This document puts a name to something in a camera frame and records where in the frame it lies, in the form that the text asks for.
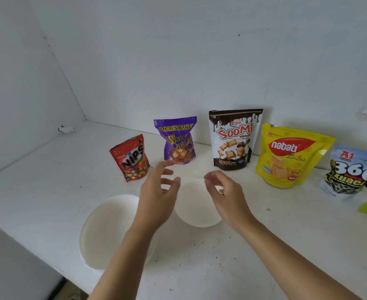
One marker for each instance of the person's right hand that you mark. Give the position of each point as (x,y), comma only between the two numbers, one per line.
(230,199)

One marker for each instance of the person's left hand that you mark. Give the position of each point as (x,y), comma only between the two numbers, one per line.
(153,196)

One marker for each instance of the person's left fingers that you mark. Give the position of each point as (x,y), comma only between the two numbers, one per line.
(166,175)

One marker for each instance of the person's right fingers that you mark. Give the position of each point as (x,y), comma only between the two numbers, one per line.
(215,181)

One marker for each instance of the person's left forearm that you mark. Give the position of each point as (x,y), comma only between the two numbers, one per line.
(130,262)

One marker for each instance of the person's right forearm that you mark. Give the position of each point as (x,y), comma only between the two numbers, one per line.
(289,259)

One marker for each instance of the small white bowl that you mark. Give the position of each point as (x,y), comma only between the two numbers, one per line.
(196,210)

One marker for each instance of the purple wafer snack pouch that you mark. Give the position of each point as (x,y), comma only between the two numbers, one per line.
(177,140)

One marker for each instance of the red candy pouch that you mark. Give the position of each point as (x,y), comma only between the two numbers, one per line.
(131,160)

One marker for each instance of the white and brown snack pouch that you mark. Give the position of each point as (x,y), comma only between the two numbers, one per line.
(233,140)

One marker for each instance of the yellow wafer snack pouch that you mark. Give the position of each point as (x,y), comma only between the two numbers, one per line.
(286,156)

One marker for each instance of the large white bowl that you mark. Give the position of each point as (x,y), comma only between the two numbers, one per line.
(103,231)

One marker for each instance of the white sunflower seed pouch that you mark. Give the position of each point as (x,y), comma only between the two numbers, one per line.
(349,174)

